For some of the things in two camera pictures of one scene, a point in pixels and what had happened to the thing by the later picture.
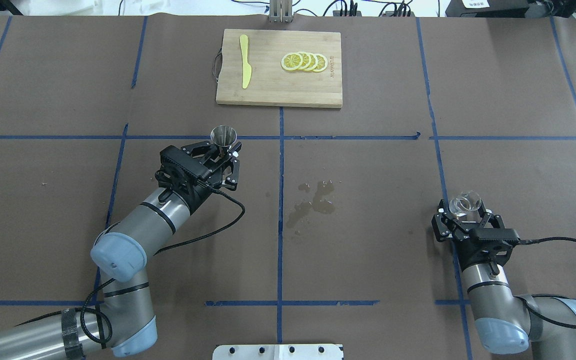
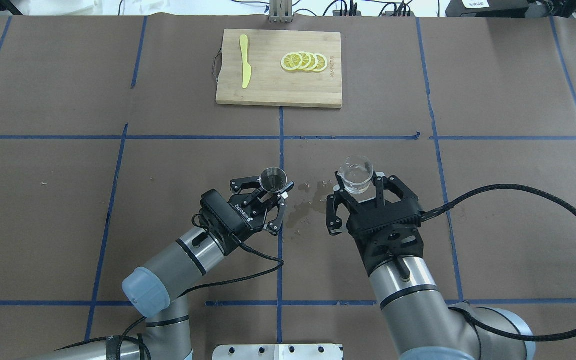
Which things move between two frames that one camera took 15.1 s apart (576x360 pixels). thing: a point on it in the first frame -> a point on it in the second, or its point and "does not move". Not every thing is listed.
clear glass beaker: (467, 201) -> (356, 172)
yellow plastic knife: (247, 68) does not move
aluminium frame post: (281, 11) does not move
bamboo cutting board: (270, 84) does not move
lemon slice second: (306, 60) does not move
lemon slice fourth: (322, 63) does not move
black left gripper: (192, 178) -> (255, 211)
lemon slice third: (314, 62) does not move
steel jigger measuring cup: (223, 136) -> (273, 179)
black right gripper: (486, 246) -> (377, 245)
